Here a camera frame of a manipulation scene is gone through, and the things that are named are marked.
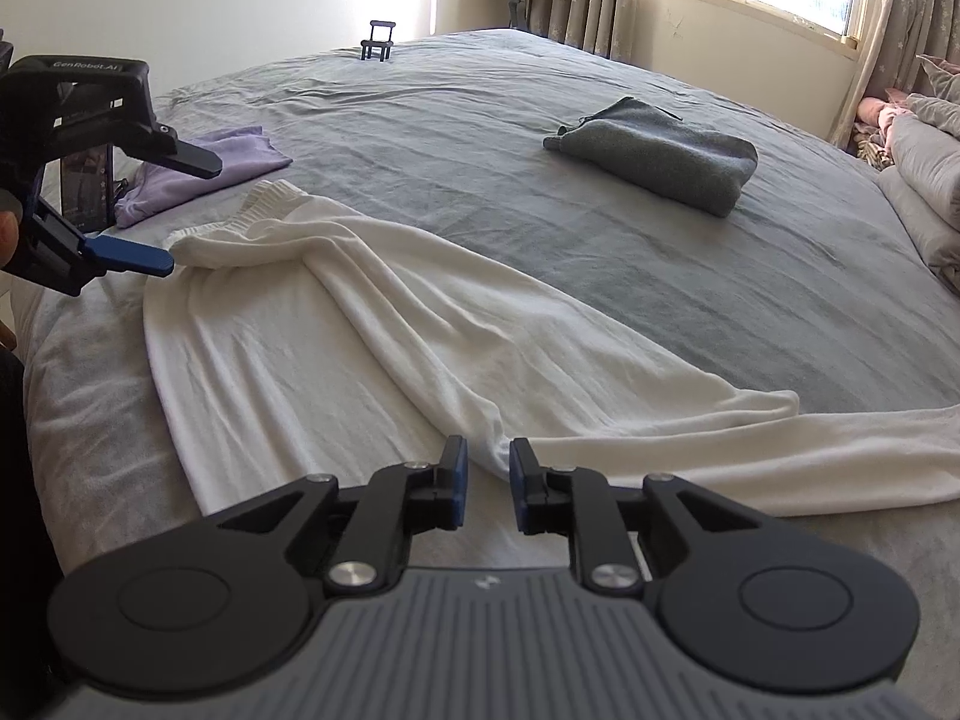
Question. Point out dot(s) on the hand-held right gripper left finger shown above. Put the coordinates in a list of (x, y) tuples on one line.
[(459, 484)]

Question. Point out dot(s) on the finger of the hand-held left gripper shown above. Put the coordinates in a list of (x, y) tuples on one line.
[(131, 256), (187, 157)]

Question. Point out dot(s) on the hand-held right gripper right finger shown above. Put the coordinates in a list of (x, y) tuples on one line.
[(517, 484)]

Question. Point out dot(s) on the white pants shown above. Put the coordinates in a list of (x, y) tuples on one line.
[(300, 360)]

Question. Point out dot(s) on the person's left hand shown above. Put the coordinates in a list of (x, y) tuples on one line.
[(9, 240)]

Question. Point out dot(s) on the folded lavender garment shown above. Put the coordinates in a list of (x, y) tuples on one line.
[(232, 157)]

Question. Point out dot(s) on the black phone stand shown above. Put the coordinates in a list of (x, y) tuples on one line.
[(377, 41)]

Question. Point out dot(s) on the grey bed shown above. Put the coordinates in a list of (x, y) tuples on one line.
[(450, 165)]

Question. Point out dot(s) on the folded grey sweater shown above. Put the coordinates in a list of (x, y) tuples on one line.
[(660, 157)]

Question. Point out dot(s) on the grey star-print curtain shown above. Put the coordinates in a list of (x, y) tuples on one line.
[(592, 0), (907, 7)]

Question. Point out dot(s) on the striped cloth pile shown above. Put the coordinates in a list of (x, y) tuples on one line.
[(871, 146)]

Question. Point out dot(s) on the folded grey duvet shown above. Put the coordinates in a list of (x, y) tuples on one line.
[(926, 180)]

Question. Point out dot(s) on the pink cushion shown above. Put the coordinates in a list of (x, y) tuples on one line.
[(881, 109)]

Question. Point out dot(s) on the grey pillow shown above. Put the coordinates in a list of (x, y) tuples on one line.
[(941, 86)]

